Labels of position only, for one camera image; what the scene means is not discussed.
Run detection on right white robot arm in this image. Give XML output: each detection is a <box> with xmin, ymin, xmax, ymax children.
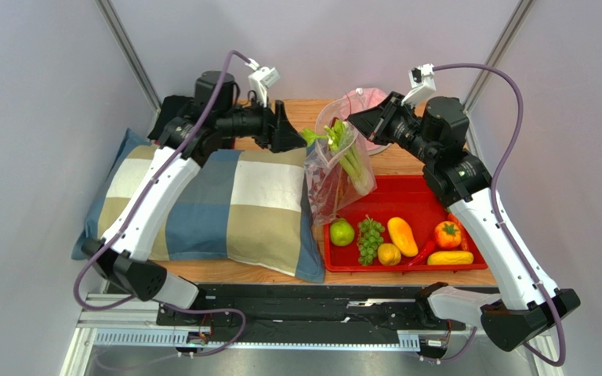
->
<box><xmin>347</xmin><ymin>92</ymin><xmax>580</xmax><ymax>352</ymax></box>

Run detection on pink bucket hat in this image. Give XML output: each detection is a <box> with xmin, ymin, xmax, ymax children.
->
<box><xmin>345</xmin><ymin>88</ymin><xmax>390</xmax><ymax>156</ymax></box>

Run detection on red toy chili pepper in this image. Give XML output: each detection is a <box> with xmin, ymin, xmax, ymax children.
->
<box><xmin>406</xmin><ymin>240</ymin><xmax>437</xmax><ymax>266</ymax></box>

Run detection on orange toy mango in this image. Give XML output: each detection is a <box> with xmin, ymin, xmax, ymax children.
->
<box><xmin>387</xmin><ymin>217</ymin><xmax>419</xmax><ymax>258</ymax></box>

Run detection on plaid patchwork pillow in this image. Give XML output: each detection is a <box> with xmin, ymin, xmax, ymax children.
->
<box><xmin>71</xmin><ymin>128</ymin><xmax>327</xmax><ymax>284</ymax></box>

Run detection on yellow toy banana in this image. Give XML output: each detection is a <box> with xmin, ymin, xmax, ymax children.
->
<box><xmin>426</xmin><ymin>251</ymin><xmax>474</xmax><ymax>266</ymax></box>

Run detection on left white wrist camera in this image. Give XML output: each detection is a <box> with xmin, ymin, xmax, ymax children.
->
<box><xmin>248</xmin><ymin>63</ymin><xmax>281</xmax><ymax>108</ymax></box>

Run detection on orange toy tomato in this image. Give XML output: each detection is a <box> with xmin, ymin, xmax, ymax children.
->
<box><xmin>433</xmin><ymin>221</ymin><xmax>462</xmax><ymax>250</ymax></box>

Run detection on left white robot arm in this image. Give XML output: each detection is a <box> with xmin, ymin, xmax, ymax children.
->
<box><xmin>82</xmin><ymin>67</ymin><xmax>306</xmax><ymax>309</ymax></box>

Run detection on black folded cloth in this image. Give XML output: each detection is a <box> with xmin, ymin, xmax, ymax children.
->
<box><xmin>147</xmin><ymin>95</ymin><xmax>193</xmax><ymax>142</ymax></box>

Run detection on green toy grapes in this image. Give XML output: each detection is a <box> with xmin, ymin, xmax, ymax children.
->
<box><xmin>357</xmin><ymin>215</ymin><xmax>385</xmax><ymax>266</ymax></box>

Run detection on clear zip top bag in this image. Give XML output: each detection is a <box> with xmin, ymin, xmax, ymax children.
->
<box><xmin>305</xmin><ymin>96</ymin><xmax>376</xmax><ymax>226</ymax></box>

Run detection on toy carrot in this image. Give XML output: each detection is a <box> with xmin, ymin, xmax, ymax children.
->
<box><xmin>448</xmin><ymin>212</ymin><xmax>470</xmax><ymax>251</ymax></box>

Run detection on red toy lobster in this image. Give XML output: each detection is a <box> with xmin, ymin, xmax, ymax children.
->
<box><xmin>308</xmin><ymin>170</ymin><xmax>344</xmax><ymax>224</ymax></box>

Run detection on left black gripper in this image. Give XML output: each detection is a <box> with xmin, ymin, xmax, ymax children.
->
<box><xmin>216</xmin><ymin>93</ymin><xmax>308</xmax><ymax>155</ymax></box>

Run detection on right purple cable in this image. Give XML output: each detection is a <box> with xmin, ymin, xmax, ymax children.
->
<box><xmin>426</xmin><ymin>63</ymin><xmax>567</xmax><ymax>367</ymax></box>

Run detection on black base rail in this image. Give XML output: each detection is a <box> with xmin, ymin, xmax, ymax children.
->
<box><xmin>92</xmin><ymin>281</ymin><xmax>466</xmax><ymax>361</ymax></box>

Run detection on red plastic tray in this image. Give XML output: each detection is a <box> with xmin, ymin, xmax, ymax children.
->
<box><xmin>324</xmin><ymin>175</ymin><xmax>488</xmax><ymax>274</ymax></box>

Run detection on yellow toy lemon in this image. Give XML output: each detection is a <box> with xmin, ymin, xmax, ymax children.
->
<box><xmin>377</xmin><ymin>243</ymin><xmax>401</xmax><ymax>266</ymax></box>

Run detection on green toy apple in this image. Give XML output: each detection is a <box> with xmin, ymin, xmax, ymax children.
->
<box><xmin>329</xmin><ymin>218</ymin><xmax>355</xmax><ymax>247</ymax></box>

